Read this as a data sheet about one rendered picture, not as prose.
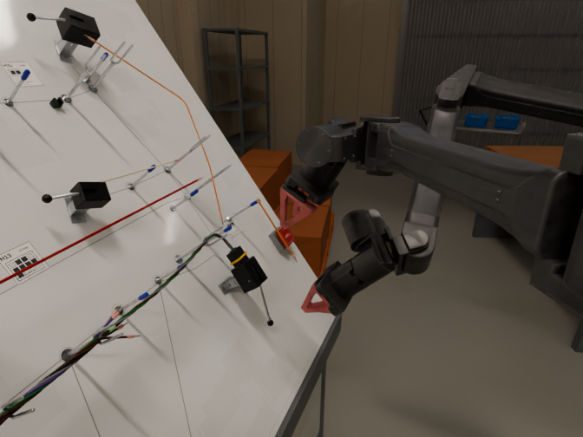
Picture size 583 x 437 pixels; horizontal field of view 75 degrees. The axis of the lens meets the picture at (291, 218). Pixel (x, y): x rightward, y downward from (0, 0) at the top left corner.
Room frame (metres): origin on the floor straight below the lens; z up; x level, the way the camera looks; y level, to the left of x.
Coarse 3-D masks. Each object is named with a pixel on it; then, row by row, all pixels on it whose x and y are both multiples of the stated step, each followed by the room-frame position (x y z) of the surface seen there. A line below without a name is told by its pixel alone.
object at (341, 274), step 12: (336, 264) 0.64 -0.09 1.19; (348, 264) 0.58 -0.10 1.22; (324, 276) 0.59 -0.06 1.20; (336, 276) 0.58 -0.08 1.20; (348, 276) 0.57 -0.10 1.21; (324, 288) 0.56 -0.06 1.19; (336, 288) 0.57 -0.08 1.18; (348, 288) 0.56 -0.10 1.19; (360, 288) 0.56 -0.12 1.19; (336, 300) 0.55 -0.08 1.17; (348, 300) 0.57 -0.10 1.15; (336, 312) 0.54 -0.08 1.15
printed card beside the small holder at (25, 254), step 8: (16, 248) 0.49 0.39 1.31; (24, 248) 0.49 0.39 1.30; (32, 248) 0.50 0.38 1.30; (0, 256) 0.46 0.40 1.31; (8, 256) 0.47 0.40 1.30; (16, 256) 0.48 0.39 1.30; (24, 256) 0.48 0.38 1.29; (32, 256) 0.49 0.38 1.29; (40, 256) 0.50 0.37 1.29; (8, 264) 0.46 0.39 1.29; (16, 264) 0.47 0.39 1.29; (24, 264) 0.48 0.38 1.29; (40, 264) 0.49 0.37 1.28; (48, 264) 0.50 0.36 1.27; (8, 272) 0.45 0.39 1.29; (24, 272) 0.47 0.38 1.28; (32, 272) 0.47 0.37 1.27; (40, 272) 0.48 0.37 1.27; (16, 280) 0.45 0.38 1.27; (24, 280) 0.46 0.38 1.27
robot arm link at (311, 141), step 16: (320, 128) 0.53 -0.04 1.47; (336, 128) 0.56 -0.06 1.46; (352, 128) 0.55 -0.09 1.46; (304, 144) 0.54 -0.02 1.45; (320, 144) 0.52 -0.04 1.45; (336, 144) 0.51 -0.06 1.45; (352, 144) 0.54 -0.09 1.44; (304, 160) 0.53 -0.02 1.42; (320, 160) 0.52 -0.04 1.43; (336, 160) 0.51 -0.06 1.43; (352, 160) 0.55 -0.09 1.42
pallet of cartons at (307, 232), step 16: (240, 160) 3.09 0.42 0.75; (256, 160) 3.09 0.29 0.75; (272, 160) 3.09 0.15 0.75; (288, 160) 3.30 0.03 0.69; (256, 176) 2.65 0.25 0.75; (272, 176) 2.69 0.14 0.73; (272, 192) 2.68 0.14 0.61; (304, 192) 3.15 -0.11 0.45; (272, 208) 2.68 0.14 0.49; (288, 208) 2.78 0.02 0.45; (320, 208) 2.78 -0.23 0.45; (304, 224) 2.48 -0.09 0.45; (320, 224) 2.48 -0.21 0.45; (304, 240) 2.29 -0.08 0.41; (320, 240) 2.27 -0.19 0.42; (304, 256) 2.29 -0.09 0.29; (320, 256) 2.27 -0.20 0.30; (320, 272) 2.31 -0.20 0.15
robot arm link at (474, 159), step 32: (384, 128) 0.52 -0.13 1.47; (416, 128) 0.51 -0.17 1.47; (384, 160) 0.50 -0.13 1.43; (416, 160) 0.42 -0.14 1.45; (448, 160) 0.36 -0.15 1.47; (480, 160) 0.32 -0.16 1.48; (512, 160) 0.31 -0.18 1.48; (576, 160) 0.23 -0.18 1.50; (448, 192) 0.35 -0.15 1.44; (480, 192) 0.30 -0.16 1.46; (512, 192) 0.27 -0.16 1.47; (544, 192) 0.24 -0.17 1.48; (576, 192) 0.24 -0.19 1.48; (512, 224) 0.26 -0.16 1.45; (544, 224) 0.23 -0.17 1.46; (576, 224) 0.24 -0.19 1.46; (544, 256) 0.23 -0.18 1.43; (544, 288) 0.23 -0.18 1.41
